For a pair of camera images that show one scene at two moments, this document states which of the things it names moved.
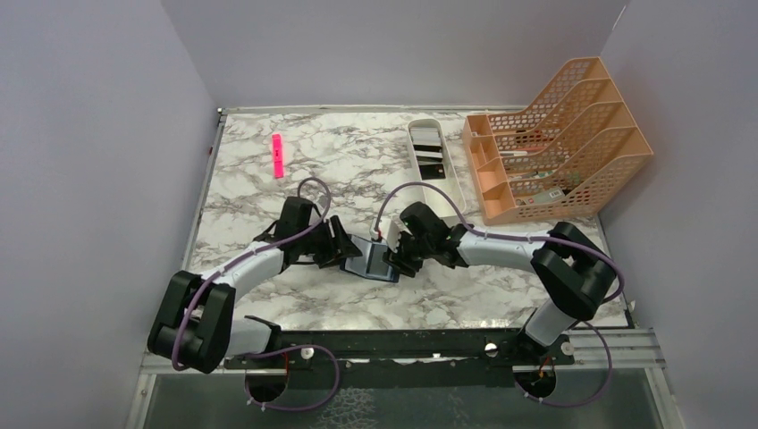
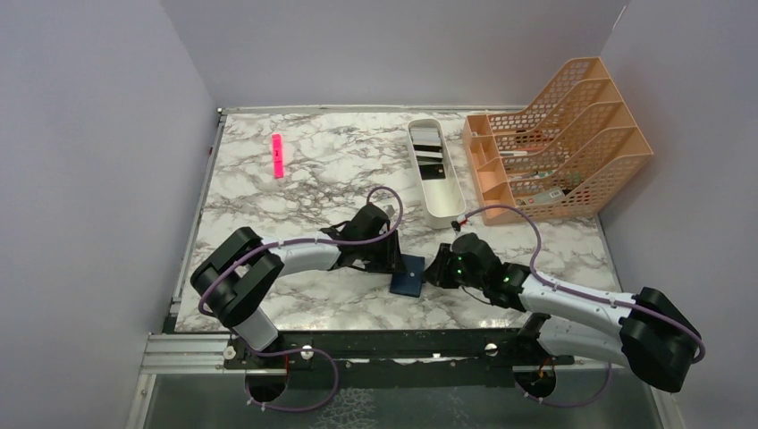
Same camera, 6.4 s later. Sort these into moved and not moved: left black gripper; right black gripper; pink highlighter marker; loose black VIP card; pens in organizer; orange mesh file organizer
Moved: left black gripper; right black gripper
Not moved: orange mesh file organizer; pens in organizer; pink highlighter marker; loose black VIP card
